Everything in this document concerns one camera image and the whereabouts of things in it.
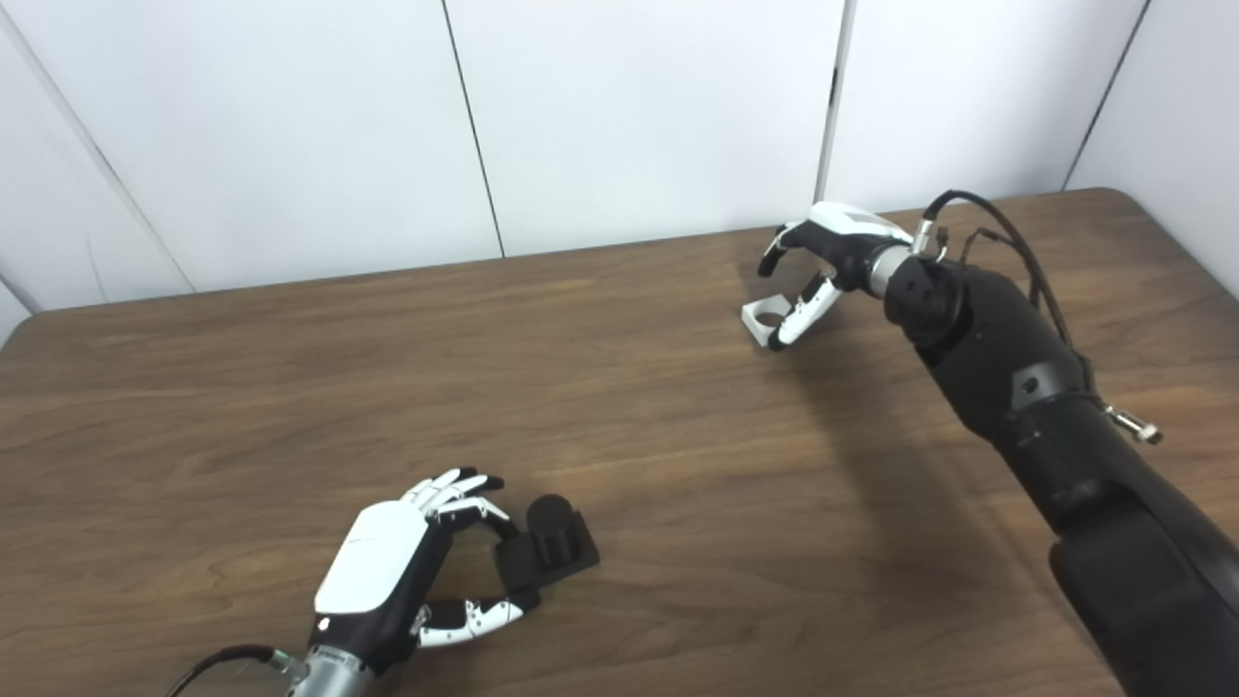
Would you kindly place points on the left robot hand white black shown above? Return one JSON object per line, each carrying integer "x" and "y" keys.
{"x": 373, "y": 561}

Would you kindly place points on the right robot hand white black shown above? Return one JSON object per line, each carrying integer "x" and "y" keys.
{"x": 847, "y": 237}

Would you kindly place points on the white square piece with hole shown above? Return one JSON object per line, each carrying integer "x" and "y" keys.
{"x": 755, "y": 324}

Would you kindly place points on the black peg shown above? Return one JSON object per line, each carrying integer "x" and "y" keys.
{"x": 552, "y": 542}

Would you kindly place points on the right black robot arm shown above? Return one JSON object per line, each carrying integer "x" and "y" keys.
{"x": 1016, "y": 378}

